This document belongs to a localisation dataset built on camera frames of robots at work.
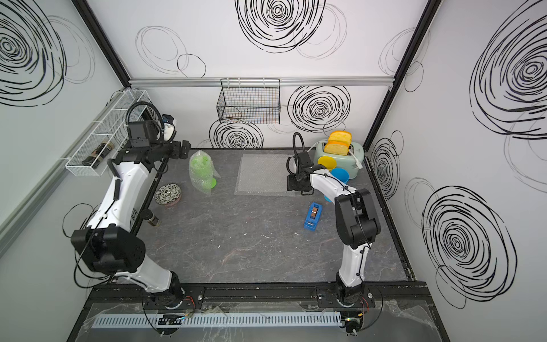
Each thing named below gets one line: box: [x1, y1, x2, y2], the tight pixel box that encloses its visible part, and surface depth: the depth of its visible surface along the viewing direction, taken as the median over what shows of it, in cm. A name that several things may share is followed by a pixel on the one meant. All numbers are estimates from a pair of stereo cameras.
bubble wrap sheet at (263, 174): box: [234, 153, 302, 196], surface depth 108 cm
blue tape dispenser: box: [304, 202, 323, 232], surface depth 92 cm
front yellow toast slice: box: [324, 139, 352, 157], surface depth 96 cm
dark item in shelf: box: [81, 138, 114, 169], surface depth 69 cm
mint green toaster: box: [313, 141, 365, 179], surface depth 99 cm
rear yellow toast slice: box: [328, 130, 353, 144], surface depth 98 cm
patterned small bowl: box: [153, 183, 182, 207], surface depth 101 cm
